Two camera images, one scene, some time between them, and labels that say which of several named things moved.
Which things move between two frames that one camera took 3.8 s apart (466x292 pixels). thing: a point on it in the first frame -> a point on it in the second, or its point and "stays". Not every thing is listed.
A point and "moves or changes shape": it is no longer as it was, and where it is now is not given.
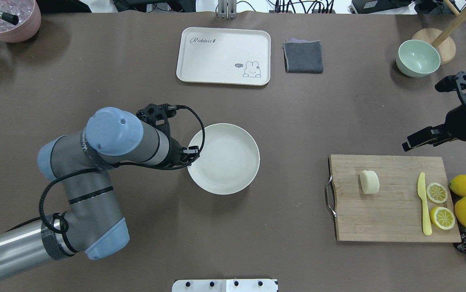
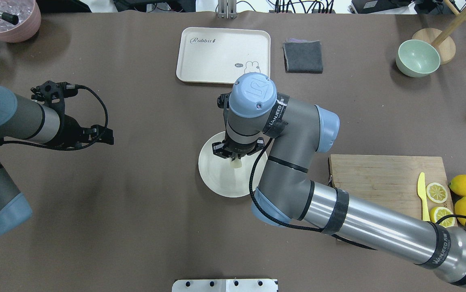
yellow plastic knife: [421, 192] stays
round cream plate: [229, 162] moves or changes shape
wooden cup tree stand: [446, 46] stays
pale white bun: [370, 181] -> [236, 163]
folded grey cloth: [304, 56] stays
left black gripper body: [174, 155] -> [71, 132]
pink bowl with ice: [9, 21] stays
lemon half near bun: [437, 193] stays
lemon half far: [442, 217] stays
